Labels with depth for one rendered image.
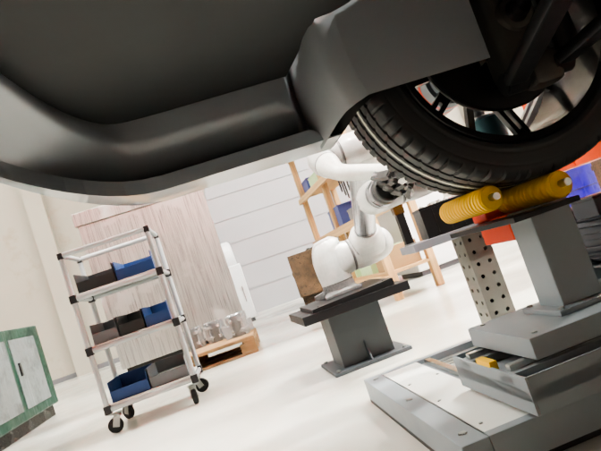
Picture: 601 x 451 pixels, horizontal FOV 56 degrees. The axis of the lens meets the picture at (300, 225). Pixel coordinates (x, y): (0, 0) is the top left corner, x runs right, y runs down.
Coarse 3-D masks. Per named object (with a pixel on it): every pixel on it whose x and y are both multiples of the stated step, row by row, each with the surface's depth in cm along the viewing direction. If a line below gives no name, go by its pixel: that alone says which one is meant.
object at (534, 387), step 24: (600, 336) 115; (456, 360) 139; (480, 360) 124; (504, 360) 130; (528, 360) 113; (552, 360) 112; (576, 360) 107; (600, 360) 108; (480, 384) 128; (504, 384) 115; (528, 384) 106; (552, 384) 106; (576, 384) 107; (600, 384) 107; (528, 408) 108; (552, 408) 106
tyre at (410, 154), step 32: (384, 96) 116; (352, 128) 135; (384, 128) 119; (416, 128) 116; (448, 128) 117; (576, 128) 120; (384, 160) 133; (416, 160) 121; (448, 160) 116; (480, 160) 116; (512, 160) 117; (544, 160) 118; (448, 192) 137
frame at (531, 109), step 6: (540, 96) 148; (534, 102) 148; (540, 102) 148; (528, 108) 152; (534, 108) 147; (522, 114) 153; (528, 114) 149; (534, 114) 147; (522, 120) 151; (528, 120) 147; (528, 126) 147
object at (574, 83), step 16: (576, 0) 129; (592, 0) 124; (576, 16) 131; (592, 16) 126; (592, 48) 126; (576, 64) 132; (592, 64) 125; (560, 80) 138; (576, 80) 130; (592, 80) 122; (416, 96) 117; (544, 96) 144; (560, 96) 135; (576, 96) 126; (592, 96) 121; (432, 112) 117; (464, 112) 139; (496, 112) 140; (512, 112) 139; (544, 112) 140; (560, 112) 128; (576, 112) 120; (464, 128) 117; (512, 128) 139; (528, 128) 139; (544, 128) 119
